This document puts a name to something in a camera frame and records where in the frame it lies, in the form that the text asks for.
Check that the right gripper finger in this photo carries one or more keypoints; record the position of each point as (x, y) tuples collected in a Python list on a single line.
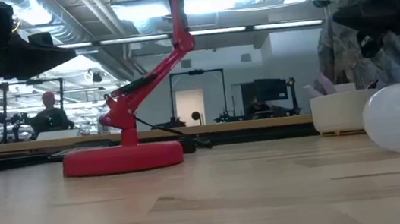
[(369, 43), (368, 15)]

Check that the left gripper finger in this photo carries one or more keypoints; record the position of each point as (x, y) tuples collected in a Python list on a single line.
[(36, 57)]

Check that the red desk lamp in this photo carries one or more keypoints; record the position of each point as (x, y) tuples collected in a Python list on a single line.
[(125, 159)]

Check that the person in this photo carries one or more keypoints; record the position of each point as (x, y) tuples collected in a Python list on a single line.
[(51, 118), (259, 108), (342, 56)]

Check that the marker pen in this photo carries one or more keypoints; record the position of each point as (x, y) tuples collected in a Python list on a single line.
[(325, 83)]

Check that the lavender marker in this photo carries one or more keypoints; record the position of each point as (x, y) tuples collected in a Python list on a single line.
[(312, 91)]

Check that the white round pen cup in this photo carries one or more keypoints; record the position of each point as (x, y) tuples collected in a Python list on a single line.
[(338, 114)]

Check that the white flat box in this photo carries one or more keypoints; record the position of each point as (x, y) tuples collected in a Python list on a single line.
[(57, 134)]

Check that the black monitor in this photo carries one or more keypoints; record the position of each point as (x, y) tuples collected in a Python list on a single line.
[(270, 90)]

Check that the light wooden desk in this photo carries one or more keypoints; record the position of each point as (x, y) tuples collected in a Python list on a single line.
[(243, 125)]

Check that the long ceiling light bar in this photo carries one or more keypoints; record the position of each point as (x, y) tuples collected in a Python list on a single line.
[(213, 31)]

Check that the black gantry frame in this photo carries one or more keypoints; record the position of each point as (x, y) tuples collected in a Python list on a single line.
[(195, 72), (43, 80)]

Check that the black metal table frame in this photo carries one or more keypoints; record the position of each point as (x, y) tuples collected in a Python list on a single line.
[(264, 134)]

